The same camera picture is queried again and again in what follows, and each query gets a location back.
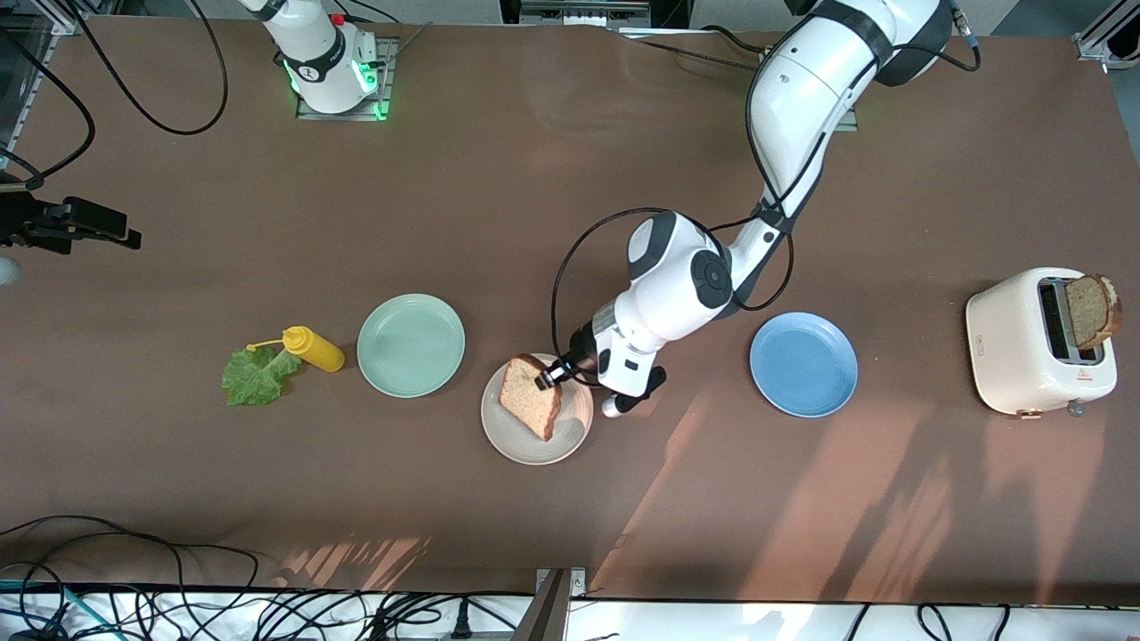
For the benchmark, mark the beige plate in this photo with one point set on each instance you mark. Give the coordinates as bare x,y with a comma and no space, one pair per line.
512,445

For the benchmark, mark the aluminium profile post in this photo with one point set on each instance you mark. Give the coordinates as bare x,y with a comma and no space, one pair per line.
548,614

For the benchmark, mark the grey power strip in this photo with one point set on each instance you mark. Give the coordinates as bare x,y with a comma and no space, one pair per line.
579,11

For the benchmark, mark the black power plug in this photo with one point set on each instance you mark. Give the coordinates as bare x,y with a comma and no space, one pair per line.
461,623

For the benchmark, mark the grey left arm base plate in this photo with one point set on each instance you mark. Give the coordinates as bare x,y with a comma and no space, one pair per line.
850,123

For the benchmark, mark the yellow mustard squeeze bottle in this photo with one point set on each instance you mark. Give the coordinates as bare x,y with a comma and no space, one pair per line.
316,352

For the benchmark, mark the brown bread slice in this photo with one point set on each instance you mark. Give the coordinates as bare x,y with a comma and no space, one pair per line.
1088,312
525,396

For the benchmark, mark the white toaster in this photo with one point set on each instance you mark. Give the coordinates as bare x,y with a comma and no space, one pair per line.
1006,356

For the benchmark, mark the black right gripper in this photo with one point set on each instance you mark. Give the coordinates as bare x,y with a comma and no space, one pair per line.
31,220

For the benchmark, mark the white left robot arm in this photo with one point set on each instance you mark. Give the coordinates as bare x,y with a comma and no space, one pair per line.
802,98

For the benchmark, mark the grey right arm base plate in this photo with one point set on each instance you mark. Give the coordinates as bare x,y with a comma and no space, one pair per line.
385,98

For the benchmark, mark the brown table mat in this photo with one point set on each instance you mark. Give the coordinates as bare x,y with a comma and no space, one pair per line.
445,223

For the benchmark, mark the mint green plate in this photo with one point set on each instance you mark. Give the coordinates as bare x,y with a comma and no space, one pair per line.
410,345

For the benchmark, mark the blue plate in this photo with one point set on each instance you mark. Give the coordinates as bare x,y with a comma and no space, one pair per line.
803,365

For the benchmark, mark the green lettuce leaf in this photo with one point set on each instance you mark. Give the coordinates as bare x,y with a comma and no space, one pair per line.
254,381

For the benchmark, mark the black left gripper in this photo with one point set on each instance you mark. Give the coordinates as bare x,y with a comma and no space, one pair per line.
581,344

